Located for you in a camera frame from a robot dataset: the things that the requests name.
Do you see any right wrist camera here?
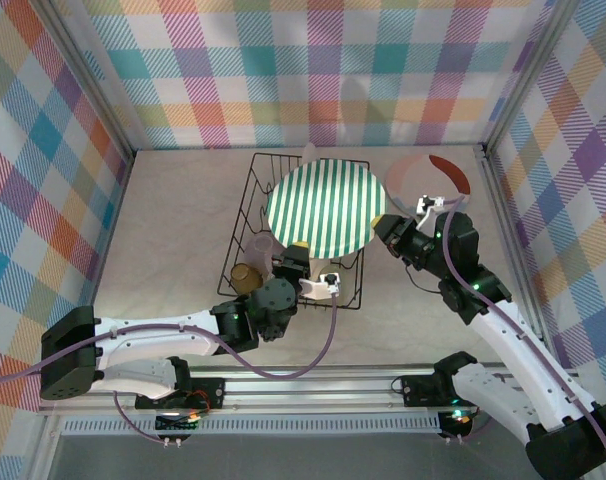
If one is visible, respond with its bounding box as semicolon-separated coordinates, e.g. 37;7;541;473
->
416;194;447;231

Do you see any green striped plate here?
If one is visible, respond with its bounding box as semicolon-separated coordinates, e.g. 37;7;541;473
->
266;158;388;260

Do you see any aluminium corner post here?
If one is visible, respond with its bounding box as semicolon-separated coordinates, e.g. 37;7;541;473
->
485;0;577;151
37;0;137;161

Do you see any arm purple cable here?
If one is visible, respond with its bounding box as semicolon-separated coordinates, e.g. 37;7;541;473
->
440;194;606;480
0;292;340;446

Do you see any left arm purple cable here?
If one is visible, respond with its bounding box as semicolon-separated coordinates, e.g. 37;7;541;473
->
0;292;340;446

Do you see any aluminium frame leg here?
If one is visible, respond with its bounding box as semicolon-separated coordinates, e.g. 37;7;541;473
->
30;412;67;480

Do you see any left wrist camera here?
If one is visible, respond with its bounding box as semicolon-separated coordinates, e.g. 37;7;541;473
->
299;271;343;302

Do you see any colour block plate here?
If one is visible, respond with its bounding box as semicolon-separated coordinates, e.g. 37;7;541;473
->
385;153;472;216

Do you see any white slotted cable duct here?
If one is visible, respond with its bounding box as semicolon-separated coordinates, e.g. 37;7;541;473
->
60;413;444;437

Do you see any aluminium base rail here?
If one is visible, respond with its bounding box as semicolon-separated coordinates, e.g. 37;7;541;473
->
37;364;594;414

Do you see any lavender translucent bowl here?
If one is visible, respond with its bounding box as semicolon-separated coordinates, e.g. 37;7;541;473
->
252;233;278;281

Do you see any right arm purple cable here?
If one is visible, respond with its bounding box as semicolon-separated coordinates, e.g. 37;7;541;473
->
440;194;606;480

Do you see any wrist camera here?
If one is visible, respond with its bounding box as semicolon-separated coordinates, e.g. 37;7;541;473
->
416;194;447;231
299;271;343;302

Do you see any black wire dish rack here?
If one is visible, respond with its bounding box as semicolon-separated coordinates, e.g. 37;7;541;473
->
217;152;372;312

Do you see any amber dimpled cup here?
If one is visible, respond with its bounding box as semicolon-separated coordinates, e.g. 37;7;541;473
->
231;263;264;296

